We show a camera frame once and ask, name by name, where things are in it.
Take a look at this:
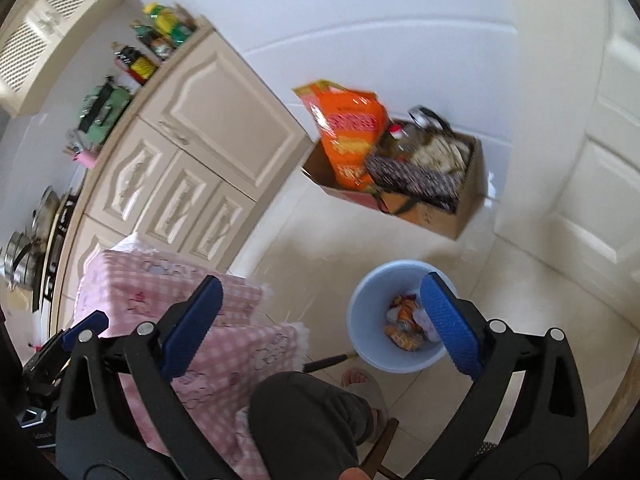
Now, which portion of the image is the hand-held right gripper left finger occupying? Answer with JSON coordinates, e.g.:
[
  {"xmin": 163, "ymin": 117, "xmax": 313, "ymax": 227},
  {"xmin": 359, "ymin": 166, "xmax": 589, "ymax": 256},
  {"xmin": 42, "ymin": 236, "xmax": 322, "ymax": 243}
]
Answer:
[{"xmin": 55, "ymin": 275, "xmax": 242, "ymax": 480}]

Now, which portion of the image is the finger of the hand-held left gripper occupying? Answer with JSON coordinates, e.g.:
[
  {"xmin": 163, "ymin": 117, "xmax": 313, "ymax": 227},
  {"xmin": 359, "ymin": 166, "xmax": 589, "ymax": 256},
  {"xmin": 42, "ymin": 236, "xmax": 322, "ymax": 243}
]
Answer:
[{"xmin": 61, "ymin": 311, "xmax": 109, "ymax": 352}]

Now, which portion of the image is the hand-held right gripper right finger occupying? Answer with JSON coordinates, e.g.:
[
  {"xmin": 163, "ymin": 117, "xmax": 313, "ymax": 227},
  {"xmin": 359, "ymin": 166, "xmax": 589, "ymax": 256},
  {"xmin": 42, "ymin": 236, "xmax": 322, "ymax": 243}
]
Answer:
[{"xmin": 400, "ymin": 271, "xmax": 590, "ymax": 480}]

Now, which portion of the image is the yellow snack wrapper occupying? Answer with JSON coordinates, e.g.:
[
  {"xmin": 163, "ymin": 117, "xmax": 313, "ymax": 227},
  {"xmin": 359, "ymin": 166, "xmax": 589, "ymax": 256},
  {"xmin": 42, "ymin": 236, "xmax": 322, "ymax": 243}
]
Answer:
[{"xmin": 384, "ymin": 324, "xmax": 427, "ymax": 352}]

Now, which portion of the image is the blue plastic bucket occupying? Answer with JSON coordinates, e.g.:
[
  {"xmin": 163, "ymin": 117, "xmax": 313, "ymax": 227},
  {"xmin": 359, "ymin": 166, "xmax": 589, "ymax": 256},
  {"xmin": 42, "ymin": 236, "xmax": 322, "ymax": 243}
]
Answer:
[{"xmin": 347, "ymin": 259, "xmax": 459, "ymax": 374}]

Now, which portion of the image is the pink checked tablecloth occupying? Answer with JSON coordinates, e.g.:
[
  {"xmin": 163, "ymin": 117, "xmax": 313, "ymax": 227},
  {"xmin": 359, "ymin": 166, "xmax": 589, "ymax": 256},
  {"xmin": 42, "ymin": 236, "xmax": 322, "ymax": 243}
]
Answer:
[{"xmin": 72, "ymin": 232, "xmax": 311, "ymax": 480}]

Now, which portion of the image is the black gas stove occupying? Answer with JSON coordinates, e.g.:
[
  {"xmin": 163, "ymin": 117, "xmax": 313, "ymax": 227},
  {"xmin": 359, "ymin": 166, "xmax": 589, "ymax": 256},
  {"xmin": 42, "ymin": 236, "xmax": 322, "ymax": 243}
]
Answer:
[{"xmin": 32, "ymin": 194, "xmax": 82, "ymax": 312}]

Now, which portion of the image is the steel steamer pot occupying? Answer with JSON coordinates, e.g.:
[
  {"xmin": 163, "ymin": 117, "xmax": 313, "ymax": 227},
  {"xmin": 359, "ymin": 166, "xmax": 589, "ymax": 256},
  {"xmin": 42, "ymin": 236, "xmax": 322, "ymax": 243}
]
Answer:
[{"xmin": 2, "ymin": 230, "xmax": 45, "ymax": 292}]

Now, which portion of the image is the grey slipper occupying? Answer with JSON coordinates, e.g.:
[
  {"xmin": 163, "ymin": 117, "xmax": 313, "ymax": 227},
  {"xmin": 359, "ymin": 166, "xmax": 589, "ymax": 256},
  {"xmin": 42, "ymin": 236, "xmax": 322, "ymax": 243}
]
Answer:
[{"xmin": 342, "ymin": 367, "xmax": 390, "ymax": 444}]

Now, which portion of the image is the cardboard box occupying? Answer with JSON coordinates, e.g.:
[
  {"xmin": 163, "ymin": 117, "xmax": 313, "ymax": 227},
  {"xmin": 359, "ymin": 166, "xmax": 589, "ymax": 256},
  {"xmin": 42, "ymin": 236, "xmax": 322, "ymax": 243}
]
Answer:
[{"xmin": 301, "ymin": 119, "xmax": 485, "ymax": 241}]

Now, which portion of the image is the wok with glass lid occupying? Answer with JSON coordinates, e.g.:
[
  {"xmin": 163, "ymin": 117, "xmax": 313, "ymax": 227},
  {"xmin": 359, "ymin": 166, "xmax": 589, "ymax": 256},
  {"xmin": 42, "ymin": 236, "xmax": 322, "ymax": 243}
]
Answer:
[{"xmin": 29, "ymin": 185, "xmax": 63, "ymax": 247}]

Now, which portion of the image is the wooden stool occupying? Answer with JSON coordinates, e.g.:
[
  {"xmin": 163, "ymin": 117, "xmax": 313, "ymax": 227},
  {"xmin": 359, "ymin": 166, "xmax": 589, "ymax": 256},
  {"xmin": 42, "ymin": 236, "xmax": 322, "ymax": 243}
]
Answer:
[{"xmin": 360, "ymin": 417, "xmax": 402, "ymax": 480}]

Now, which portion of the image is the person's leg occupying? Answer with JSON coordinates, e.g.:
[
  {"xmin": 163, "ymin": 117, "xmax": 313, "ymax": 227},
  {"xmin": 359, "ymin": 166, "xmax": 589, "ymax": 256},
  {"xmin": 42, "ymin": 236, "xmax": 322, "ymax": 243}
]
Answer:
[{"xmin": 248, "ymin": 372, "xmax": 374, "ymax": 480}]

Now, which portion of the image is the dark patterned bag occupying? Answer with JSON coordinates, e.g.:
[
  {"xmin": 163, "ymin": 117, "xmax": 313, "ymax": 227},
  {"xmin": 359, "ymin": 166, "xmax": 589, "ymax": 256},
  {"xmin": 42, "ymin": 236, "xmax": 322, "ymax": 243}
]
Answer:
[{"xmin": 364, "ymin": 152, "xmax": 461, "ymax": 214}]

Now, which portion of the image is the beige patterned bag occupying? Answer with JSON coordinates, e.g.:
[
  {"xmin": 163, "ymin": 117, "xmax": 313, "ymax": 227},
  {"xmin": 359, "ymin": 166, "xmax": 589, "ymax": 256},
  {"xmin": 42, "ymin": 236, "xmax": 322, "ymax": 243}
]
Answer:
[{"xmin": 415, "ymin": 131, "xmax": 474, "ymax": 182}]

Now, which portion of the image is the clear oil bottle red cap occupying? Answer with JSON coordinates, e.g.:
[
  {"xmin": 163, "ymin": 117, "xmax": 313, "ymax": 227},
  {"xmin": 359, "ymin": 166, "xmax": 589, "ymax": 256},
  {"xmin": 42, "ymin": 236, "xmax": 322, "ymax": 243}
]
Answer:
[{"xmin": 377, "ymin": 121, "xmax": 427, "ymax": 162}]

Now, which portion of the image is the green electric cooker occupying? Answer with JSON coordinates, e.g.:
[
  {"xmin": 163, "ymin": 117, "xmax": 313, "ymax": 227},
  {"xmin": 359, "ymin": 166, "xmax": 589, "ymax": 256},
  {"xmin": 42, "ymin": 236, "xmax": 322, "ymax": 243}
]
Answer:
[{"xmin": 76, "ymin": 76, "xmax": 133, "ymax": 144}]

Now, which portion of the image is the orange plastic bag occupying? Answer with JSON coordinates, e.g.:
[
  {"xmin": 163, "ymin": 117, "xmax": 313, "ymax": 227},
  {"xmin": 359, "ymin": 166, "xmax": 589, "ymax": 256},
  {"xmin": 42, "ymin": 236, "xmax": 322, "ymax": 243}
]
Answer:
[{"xmin": 292, "ymin": 79, "xmax": 390, "ymax": 192}]

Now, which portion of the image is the white door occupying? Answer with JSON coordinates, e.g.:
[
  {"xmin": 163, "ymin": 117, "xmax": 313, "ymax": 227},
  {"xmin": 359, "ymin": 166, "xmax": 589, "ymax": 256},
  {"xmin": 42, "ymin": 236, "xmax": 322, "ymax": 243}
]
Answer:
[{"xmin": 541, "ymin": 10, "xmax": 640, "ymax": 282}]

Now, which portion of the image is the dark glass bottle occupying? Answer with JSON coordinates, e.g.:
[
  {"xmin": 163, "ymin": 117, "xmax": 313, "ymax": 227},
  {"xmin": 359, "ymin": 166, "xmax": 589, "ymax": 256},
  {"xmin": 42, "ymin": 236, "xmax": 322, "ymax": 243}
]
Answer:
[{"xmin": 131, "ymin": 20, "xmax": 176, "ymax": 59}]

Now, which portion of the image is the green bottle yellow cap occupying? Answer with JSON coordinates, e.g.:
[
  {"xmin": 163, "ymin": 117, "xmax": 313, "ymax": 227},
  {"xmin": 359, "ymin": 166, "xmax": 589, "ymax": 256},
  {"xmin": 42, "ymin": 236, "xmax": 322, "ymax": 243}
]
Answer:
[{"xmin": 142, "ymin": 2, "xmax": 197, "ymax": 44}]

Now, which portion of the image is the black tool handle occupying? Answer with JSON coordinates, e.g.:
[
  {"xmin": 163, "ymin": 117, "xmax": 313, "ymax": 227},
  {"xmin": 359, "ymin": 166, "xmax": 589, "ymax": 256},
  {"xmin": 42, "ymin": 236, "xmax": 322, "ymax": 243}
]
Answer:
[{"xmin": 302, "ymin": 352, "xmax": 359, "ymax": 374}]

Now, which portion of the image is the lattice door wall cabinet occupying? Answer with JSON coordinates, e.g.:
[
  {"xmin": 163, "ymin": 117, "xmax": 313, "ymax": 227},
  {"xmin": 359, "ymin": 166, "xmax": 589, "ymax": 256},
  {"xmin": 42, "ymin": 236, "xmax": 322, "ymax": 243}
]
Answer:
[{"xmin": 0, "ymin": 0, "xmax": 127, "ymax": 118}]

